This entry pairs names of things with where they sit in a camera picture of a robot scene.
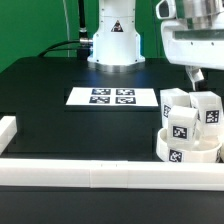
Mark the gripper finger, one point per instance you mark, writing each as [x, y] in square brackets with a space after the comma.
[195, 75]

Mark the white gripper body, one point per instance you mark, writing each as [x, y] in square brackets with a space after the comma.
[201, 48]

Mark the white left barrier wall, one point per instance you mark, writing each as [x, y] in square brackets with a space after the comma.
[8, 129]

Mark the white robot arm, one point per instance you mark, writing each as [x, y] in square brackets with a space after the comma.
[116, 44]

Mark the white marker sheet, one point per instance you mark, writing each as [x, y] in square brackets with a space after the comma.
[94, 96]

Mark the white front barrier wall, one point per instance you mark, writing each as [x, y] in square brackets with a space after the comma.
[111, 174]

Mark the white round stool seat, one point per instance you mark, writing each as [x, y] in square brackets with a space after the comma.
[205, 150]

